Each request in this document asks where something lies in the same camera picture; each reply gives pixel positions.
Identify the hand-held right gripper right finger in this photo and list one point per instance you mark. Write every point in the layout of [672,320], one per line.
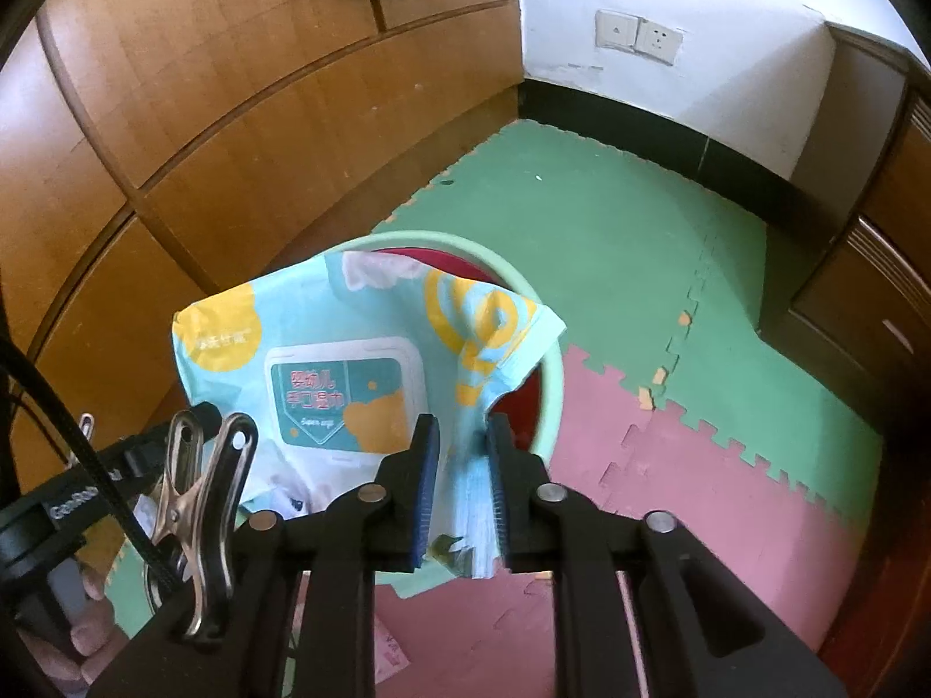
[497,487]

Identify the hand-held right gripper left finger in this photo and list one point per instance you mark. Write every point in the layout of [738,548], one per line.
[428,494]

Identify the light blue wet wipes packet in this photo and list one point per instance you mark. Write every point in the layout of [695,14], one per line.
[327,320]

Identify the red bin with green rim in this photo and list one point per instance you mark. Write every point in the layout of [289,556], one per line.
[436,265]

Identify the person's left hand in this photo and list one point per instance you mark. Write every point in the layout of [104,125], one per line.
[94,625]

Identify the metal spring clip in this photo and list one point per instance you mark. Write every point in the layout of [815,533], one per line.
[207,494]

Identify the pink foam floor mat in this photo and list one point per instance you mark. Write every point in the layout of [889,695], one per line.
[691,523]

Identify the green foam floor mat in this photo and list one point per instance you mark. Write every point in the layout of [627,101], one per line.
[618,233]

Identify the wooden cabinet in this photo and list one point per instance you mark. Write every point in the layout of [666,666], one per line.
[254,123]

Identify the dark wooden dresser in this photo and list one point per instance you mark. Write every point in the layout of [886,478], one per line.
[858,283]

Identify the white wall socket plate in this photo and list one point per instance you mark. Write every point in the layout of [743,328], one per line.
[660,40]

